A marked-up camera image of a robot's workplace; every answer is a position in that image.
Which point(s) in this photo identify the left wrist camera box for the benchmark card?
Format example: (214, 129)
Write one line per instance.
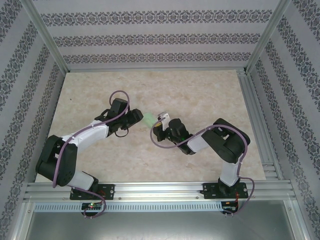
(118, 106)

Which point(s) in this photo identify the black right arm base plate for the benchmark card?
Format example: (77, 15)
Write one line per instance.
(208, 192)

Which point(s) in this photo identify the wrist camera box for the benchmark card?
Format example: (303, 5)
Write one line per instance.
(177, 126)
(118, 106)

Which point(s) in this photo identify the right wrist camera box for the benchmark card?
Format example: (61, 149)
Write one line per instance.
(177, 126)

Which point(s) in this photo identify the aluminium rear frame rail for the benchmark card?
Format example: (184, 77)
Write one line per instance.
(155, 70)

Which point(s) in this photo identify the aluminium left rear frame post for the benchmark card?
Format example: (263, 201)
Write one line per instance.
(47, 37)

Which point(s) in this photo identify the aluminium right rear frame post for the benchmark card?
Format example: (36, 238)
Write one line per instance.
(268, 35)

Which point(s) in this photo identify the aluminium side frame rail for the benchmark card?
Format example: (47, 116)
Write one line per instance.
(260, 130)

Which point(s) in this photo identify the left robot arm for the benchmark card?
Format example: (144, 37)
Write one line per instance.
(92, 133)

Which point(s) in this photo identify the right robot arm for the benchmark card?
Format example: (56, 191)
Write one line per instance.
(198, 145)

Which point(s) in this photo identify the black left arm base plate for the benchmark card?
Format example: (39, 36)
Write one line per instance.
(108, 191)

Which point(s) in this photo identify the aluminium frame post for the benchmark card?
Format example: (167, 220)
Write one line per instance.
(47, 37)
(268, 35)

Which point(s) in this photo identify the grey sheet metal tray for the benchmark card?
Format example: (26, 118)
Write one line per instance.
(160, 227)

